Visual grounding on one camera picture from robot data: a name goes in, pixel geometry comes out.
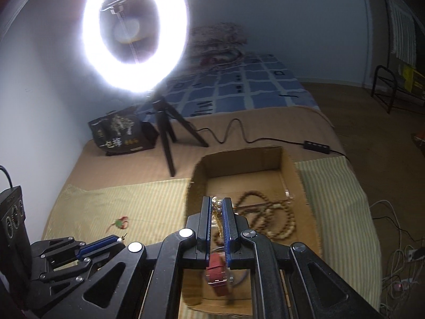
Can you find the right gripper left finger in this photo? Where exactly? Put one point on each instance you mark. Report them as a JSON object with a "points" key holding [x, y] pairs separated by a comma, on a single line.
{"points": [[145, 281]]}

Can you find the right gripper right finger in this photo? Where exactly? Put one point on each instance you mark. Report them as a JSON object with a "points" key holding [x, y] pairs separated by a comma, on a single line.
{"points": [[288, 281]]}

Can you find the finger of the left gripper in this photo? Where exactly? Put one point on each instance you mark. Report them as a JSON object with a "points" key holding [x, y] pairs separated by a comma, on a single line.
{"points": [[109, 246]]}

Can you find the yellow striped cloth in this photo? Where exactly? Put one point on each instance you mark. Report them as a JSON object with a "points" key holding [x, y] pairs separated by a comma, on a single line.
{"points": [[318, 203]]}

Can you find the open cardboard box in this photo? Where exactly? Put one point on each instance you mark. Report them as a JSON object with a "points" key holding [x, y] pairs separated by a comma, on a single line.
{"points": [[265, 187]]}

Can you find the black printed snack bag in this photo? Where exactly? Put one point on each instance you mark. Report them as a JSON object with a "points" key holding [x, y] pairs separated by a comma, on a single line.
{"points": [[122, 132]]}

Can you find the black tripod stand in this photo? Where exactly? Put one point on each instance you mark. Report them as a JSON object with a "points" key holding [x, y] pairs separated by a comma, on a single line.
{"points": [[163, 111]]}

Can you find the blue checkered blanket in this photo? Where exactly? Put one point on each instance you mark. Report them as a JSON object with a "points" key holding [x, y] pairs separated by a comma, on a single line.
{"points": [[261, 81]]}

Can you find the black clothes rack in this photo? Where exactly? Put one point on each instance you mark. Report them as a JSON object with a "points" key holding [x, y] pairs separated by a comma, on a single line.
{"points": [[394, 82]]}

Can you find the yellow box on rack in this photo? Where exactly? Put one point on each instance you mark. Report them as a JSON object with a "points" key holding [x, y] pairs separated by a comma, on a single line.
{"points": [[413, 80]]}

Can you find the phone holder clamp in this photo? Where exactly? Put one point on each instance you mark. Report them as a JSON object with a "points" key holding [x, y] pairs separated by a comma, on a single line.
{"points": [[114, 7]]}

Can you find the striped hanging towel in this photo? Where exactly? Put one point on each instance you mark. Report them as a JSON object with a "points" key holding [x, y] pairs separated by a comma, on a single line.
{"points": [[403, 32]]}

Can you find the cable inline switch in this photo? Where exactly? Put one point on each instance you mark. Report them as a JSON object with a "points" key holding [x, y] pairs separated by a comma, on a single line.
{"points": [[316, 147]]}

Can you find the bright ring light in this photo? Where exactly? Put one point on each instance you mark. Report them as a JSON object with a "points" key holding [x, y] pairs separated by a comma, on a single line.
{"points": [[138, 48]]}

